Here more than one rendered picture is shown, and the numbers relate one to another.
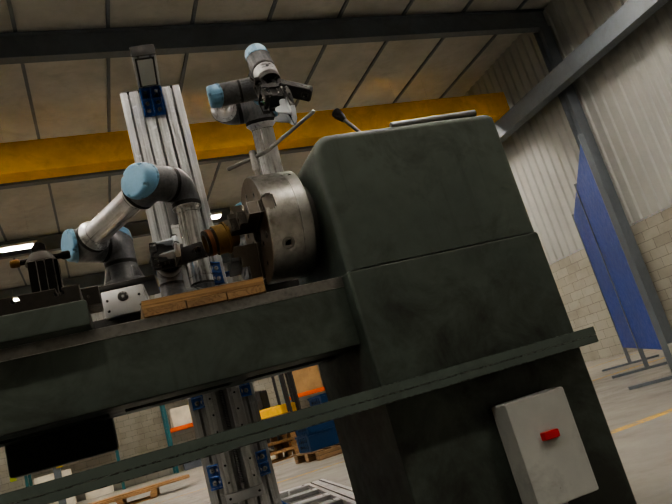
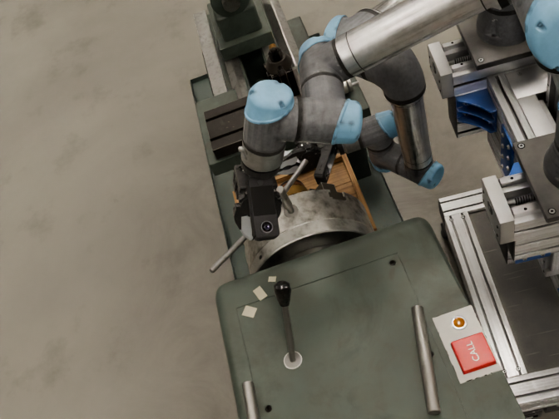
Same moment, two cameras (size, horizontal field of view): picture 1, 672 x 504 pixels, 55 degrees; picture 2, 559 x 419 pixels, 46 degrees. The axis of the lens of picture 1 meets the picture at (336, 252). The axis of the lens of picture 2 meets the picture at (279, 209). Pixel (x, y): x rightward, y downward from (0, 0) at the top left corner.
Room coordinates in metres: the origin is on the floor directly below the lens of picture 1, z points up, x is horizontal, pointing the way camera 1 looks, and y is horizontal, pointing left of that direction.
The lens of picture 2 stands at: (2.19, -0.68, 2.42)
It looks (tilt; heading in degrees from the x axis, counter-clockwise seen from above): 52 degrees down; 116
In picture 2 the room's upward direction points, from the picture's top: 24 degrees counter-clockwise
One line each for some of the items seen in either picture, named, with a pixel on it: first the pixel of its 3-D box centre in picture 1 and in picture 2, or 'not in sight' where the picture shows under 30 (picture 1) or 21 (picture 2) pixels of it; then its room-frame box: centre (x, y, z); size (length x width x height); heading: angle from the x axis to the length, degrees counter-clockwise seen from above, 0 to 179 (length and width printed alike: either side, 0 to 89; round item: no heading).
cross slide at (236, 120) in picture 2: (49, 321); (273, 112); (1.60, 0.75, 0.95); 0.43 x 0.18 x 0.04; 21
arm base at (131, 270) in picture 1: (123, 275); (506, 12); (2.30, 0.77, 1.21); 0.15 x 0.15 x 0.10
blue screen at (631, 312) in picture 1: (610, 273); not in sight; (7.86, -3.09, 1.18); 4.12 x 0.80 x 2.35; 164
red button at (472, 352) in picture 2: not in sight; (472, 353); (2.18, -0.18, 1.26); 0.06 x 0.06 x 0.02; 21
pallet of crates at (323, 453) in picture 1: (339, 420); not in sight; (9.06, 0.59, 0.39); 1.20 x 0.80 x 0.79; 120
